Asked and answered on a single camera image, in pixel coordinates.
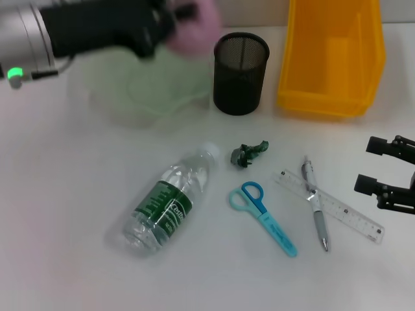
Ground small green toy figure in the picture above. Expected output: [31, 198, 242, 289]
[230, 139, 270, 170]

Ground clear green-label water bottle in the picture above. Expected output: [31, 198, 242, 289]
[122, 142, 221, 258]

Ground black mesh pen holder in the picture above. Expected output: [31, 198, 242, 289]
[213, 31, 271, 116]

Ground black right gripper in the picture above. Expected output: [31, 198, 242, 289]
[353, 135, 415, 215]

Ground pink peach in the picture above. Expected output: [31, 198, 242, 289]
[167, 0, 224, 56]

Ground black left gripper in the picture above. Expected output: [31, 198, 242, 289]
[38, 0, 199, 60]

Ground yellow plastic bin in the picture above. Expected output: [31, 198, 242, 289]
[276, 0, 387, 119]

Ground blue scissors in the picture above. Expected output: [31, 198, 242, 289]
[229, 181, 298, 259]

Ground green glass fruit plate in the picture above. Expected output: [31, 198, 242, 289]
[75, 45, 212, 128]

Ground silver ballpoint pen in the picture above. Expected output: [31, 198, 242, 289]
[302, 154, 333, 253]

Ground clear plastic ruler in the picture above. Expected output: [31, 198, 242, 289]
[274, 168, 386, 246]

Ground left gripper cable with plug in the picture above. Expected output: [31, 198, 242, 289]
[30, 54, 74, 80]

